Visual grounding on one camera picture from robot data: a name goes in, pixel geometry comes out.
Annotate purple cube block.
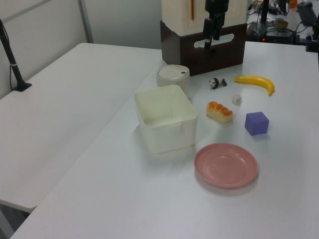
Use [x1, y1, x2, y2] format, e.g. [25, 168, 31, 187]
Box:
[245, 111, 270, 136]

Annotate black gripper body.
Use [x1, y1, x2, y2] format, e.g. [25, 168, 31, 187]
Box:
[204, 0, 230, 19]

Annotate black camera stand pole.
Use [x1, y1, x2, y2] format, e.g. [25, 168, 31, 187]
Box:
[0, 18, 32, 92]

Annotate small cream lidded trash can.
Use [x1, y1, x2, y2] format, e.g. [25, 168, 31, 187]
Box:
[156, 64, 191, 98]

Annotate cream open plastic bin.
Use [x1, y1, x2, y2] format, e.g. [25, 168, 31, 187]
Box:
[133, 84, 199, 154]

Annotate black table clamp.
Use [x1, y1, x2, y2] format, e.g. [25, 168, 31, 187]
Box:
[304, 23, 319, 52]

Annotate panda figurine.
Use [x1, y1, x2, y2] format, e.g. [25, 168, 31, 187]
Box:
[208, 77, 228, 91]

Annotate pink round plate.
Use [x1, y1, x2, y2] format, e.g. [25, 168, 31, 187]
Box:
[194, 142, 258, 189]

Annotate yellow toy banana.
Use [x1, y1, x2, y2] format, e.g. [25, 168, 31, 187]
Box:
[233, 75, 276, 97]

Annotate toy bread loaf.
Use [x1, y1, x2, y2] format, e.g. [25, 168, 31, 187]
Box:
[205, 101, 234, 123]

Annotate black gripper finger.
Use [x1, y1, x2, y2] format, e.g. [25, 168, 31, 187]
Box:
[211, 13, 226, 42]
[202, 17, 213, 49]

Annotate black stand pole with base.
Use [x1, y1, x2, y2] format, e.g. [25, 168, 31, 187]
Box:
[246, 0, 276, 35]

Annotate black device with red light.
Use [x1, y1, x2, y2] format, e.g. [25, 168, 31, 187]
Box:
[261, 30, 295, 43]

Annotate dark brown wooden drawer box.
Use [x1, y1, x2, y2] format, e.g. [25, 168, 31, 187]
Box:
[159, 20, 248, 77]

